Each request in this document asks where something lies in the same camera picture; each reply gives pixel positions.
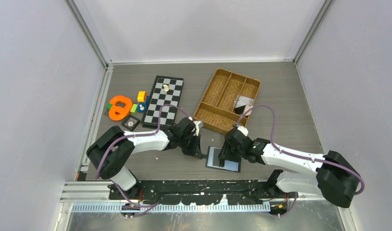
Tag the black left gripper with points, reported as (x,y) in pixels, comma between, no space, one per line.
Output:
(195,150)

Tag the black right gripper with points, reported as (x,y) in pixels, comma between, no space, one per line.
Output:
(225,154)

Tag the black leather card holder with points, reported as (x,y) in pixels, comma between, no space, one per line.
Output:
(228,165)

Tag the woven wicker tray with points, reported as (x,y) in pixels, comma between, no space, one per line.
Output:
(218,102)

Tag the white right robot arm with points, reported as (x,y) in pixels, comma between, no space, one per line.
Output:
(329,175)

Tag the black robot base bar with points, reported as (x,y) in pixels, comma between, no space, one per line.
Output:
(200,192)

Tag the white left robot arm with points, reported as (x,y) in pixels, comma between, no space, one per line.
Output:
(110,152)

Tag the black and silver chessboard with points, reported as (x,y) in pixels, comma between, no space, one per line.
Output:
(163,105)

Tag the blue toy brick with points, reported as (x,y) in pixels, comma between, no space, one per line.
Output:
(145,105)

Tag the lime green block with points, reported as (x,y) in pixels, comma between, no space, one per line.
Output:
(133,109)

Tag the yellow toy brick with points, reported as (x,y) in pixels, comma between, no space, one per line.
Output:
(142,96)

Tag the orange curved toy track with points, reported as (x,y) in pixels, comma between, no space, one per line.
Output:
(121,107)

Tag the green toy brick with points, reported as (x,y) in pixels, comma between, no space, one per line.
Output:
(109,106)

